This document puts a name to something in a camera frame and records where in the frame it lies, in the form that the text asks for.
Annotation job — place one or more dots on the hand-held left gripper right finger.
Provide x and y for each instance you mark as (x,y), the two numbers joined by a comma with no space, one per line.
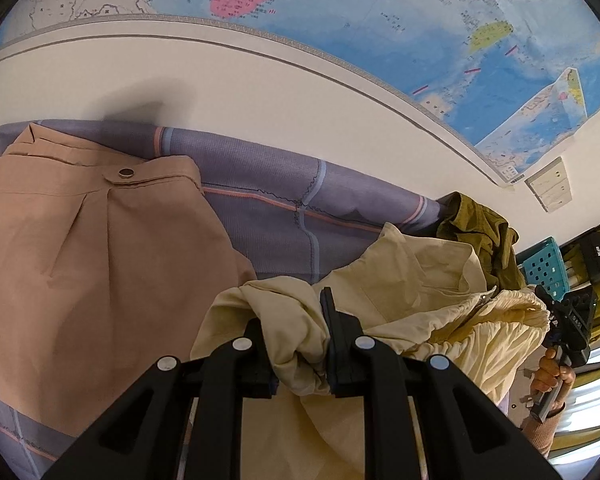
(337,350)

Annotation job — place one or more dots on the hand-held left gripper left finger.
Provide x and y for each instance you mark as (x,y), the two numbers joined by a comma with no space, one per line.
(257,360)

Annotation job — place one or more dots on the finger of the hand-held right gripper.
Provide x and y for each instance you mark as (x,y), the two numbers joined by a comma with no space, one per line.
(547,300)

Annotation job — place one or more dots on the cream jacket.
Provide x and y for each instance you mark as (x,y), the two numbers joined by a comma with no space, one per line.
(405,270)

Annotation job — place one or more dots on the tan brown shorts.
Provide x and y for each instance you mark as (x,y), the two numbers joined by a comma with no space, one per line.
(105,260)

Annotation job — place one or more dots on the person's right hand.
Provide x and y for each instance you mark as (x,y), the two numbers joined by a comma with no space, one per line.
(545,377)

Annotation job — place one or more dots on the teal perforated plastic basket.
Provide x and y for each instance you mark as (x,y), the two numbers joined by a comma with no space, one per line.
(545,270)

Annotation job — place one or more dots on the black hanging bag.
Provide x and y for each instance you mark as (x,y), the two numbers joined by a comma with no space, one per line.
(596,257)

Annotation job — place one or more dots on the olive brown garment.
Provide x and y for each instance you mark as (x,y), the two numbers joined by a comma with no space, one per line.
(485,230)

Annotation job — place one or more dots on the purple plaid bed sheet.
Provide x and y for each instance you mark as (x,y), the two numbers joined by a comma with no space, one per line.
(260,210)

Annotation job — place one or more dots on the white wall plate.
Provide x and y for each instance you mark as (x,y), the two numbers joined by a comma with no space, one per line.
(559,201)

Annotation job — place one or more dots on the colourful wall map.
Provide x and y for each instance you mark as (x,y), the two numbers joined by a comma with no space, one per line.
(380,35)

